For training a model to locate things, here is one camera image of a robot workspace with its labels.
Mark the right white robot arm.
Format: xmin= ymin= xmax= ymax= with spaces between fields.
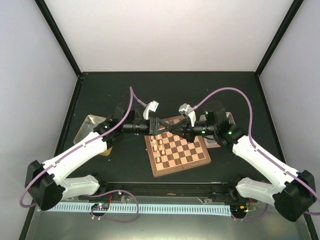
xmin=170 ymin=101 xmax=317 ymax=222

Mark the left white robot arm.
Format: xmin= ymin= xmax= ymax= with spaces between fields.
xmin=24 ymin=106 xmax=172 ymax=211

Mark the wooden chess board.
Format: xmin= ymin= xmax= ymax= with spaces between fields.
xmin=144 ymin=115 xmax=212 ymax=178

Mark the right controller board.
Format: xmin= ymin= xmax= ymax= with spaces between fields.
xmin=230 ymin=205 xmax=257 ymax=214

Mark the controller board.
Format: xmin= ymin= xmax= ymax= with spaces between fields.
xmin=91 ymin=203 xmax=109 ymax=211
xmin=230 ymin=205 xmax=257 ymax=214

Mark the left controller board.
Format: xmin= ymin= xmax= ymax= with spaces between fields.
xmin=91 ymin=203 xmax=109 ymax=211

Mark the pink metal tray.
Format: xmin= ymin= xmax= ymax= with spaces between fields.
xmin=199 ymin=112 xmax=236 ymax=148

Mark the gold metal tray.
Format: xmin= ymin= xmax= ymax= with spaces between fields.
xmin=73 ymin=114 xmax=113 ymax=156

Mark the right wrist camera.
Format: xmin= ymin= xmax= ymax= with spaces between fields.
xmin=178 ymin=103 xmax=197 ymax=127

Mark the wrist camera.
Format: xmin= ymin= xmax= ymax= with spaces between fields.
xmin=178 ymin=103 xmax=197 ymax=127
xmin=143 ymin=100 xmax=159 ymax=120

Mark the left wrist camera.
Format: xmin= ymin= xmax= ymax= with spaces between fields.
xmin=143 ymin=100 xmax=159 ymax=120

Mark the black front rail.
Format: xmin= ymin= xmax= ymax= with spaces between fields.
xmin=94 ymin=182 xmax=248 ymax=203

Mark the white slotted cable duct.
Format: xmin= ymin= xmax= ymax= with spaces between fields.
xmin=49 ymin=202 xmax=231 ymax=217

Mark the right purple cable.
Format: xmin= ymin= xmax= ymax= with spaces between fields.
xmin=191 ymin=86 xmax=320 ymax=222

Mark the black frame post right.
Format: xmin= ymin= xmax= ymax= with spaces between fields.
xmin=254 ymin=0 xmax=304 ymax=77

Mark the black frame post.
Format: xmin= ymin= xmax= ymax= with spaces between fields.
xmin=34 ymin=0 xmax=82 ymax=77
xmin=254 ymin=0 xmax=304 ymax=77

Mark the black frame post left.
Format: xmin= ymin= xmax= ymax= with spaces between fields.
xmin=34 ymin=0 xmax=82 ymax=77

